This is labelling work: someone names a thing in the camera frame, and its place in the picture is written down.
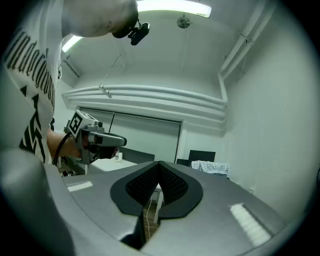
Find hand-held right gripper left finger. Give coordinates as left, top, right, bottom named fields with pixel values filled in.
left=62, top=161, right=161, bottom=251

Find white printed T-shirt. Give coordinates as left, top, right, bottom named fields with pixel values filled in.
left=0, top=0, right=66, bottom=165

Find person's head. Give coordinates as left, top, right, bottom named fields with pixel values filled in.
left=61, top=0, right=140, bottom=39

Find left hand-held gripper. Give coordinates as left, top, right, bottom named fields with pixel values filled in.
left=64, top=109, right=128, bottom=166

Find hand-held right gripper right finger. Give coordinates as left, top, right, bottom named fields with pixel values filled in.
left=142, top=161, right=288, bottom=256

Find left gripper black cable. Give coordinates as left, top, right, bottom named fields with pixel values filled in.
left=51, top=131, right=73, bottom=166

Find white floor cable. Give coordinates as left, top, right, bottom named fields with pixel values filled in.
left=145, top=197, right=154, bottom=240

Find person's left forearm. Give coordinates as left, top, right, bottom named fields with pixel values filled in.
left=46, top=127, right=83, bottom=163

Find round ceiling fixture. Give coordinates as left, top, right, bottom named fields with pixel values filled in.
left=176, top=14, right=193, bottom=29

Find black office chair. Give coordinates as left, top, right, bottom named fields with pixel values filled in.
left=175, top=158, right=193, bottom=168

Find white ceiling pipe run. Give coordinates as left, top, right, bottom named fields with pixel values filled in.
left=216, top=0, right=278, bottom=103

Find grey roller blind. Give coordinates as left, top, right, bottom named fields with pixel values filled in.
left=79, top=107, right=182, bottom=164

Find black head-worn camera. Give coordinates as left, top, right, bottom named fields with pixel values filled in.
left=127, top=21, right=151, bottom=46

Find black monitor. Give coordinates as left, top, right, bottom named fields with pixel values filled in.
left=188, top=149, right=217, bottom=163

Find blue plaid clothes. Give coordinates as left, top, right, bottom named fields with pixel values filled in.
left=191, top=159, right=231, bottom=176

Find ceiling tube lamp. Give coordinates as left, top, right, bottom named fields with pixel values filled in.
left=61, top=34, right=84, bottom=53
left=136, top=0, right=213, bottom=19

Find hanging white bracket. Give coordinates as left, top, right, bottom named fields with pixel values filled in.
left=98, top=54, right=123, bottom=99

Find grey desk partition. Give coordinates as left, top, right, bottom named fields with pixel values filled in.
left=118, top=146, right=156, bottom=164

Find white wall pipe bundle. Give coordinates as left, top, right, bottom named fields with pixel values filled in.
left=61, top=84, right=229, bottom=130

